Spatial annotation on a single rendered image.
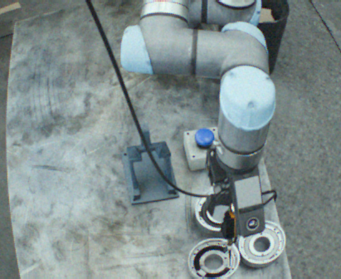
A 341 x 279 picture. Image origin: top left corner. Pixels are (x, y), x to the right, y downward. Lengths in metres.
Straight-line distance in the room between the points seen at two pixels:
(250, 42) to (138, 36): 0.16
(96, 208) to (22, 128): 0.30
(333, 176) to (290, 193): 0.24
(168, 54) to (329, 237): 1.44
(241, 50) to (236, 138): 0.13
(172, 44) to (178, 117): 0.51
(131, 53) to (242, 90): 0.18
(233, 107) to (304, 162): 1.53
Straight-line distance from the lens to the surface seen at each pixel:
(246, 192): 0.83
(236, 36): 0.79
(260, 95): 0.70
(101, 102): 1.30
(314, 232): 2.07
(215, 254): 1.07
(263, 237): 1.10
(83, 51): 1.43
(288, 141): 2.25
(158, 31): 0.78
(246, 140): 0.74
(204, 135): 1.15
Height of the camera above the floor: 1.82
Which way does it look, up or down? 56 degrees down
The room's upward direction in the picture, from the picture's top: straight up
